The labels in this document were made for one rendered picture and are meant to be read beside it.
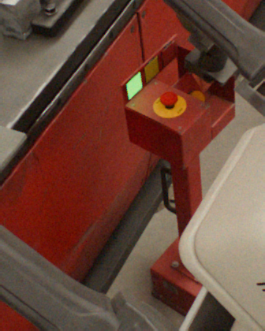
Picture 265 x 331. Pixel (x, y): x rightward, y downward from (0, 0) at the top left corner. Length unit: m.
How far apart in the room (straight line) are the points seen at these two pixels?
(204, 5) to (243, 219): 0.41
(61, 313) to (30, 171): 0.96
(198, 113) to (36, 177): 0.38
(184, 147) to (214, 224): 0.91
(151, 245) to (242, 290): 1.64
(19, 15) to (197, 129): 0.46
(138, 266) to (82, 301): 1.63
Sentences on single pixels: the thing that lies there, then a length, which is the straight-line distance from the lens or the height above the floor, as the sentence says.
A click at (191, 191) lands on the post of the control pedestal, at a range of 1.93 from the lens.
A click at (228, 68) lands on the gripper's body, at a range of 1.69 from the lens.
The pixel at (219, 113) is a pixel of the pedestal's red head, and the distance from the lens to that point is 1.78.
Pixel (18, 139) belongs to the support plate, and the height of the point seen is 1.00.
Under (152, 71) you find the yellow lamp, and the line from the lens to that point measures 1.75.
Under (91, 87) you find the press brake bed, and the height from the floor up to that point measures 0.73.
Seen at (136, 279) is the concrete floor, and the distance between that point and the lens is 2.36.
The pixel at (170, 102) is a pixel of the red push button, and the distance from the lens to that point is 1.67.
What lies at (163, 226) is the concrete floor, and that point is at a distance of 2.46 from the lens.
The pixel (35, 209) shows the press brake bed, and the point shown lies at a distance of 1.78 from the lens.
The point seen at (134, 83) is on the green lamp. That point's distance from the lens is 1.71.
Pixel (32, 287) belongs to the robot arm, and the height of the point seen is 1.35.
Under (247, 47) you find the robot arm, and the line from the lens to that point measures 1.05.
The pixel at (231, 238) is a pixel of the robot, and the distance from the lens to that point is 0.75.
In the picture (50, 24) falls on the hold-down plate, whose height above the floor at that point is 0.90.
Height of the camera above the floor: 1.96
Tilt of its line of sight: 47 degrees down
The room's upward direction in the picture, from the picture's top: 10 degrees counter-clockwise
